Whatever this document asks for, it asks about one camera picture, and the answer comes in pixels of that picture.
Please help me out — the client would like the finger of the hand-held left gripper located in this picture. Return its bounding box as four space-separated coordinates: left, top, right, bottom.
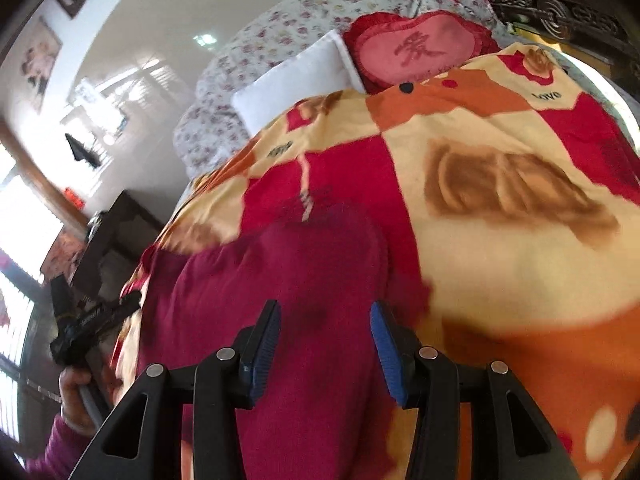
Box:
97 292 143 333

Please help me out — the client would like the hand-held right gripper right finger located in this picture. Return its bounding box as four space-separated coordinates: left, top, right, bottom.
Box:
369 300 583 480

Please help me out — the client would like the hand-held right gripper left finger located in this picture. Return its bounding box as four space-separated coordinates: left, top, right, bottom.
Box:
70 300 281 480

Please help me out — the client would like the dark red fleece garment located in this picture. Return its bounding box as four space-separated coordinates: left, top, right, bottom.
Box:
135 200 436 480

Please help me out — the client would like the person's left forearm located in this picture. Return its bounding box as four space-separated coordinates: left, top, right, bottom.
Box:
25 415 96 480

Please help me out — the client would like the person's left hand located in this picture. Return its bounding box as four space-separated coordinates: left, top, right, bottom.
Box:
59 365 108 436

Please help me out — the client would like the red printed box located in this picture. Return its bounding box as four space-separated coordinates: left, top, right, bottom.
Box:
42 232 86 281

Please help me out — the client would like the dark wooden table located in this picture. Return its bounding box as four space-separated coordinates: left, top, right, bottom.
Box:
70 190 171 301

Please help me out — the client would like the window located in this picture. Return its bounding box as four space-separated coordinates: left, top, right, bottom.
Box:
0 147 65 261

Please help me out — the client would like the orange red checked printed blanket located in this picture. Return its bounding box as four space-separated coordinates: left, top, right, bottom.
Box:
107 42 640 480

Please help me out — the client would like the dark hanging cloth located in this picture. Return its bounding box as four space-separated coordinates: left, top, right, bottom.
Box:
65 132 103 168

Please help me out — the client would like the white pillow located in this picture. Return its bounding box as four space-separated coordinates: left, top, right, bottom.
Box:
231 30 368 133

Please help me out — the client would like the floral quilt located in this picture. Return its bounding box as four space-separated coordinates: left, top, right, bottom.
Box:
172 0 506 181

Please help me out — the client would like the red heart-shaped cushion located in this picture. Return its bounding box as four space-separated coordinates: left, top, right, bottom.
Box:
342 12 501 93

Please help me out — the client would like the carved wooden headboard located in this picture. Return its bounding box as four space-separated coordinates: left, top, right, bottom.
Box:
460 0 640 111

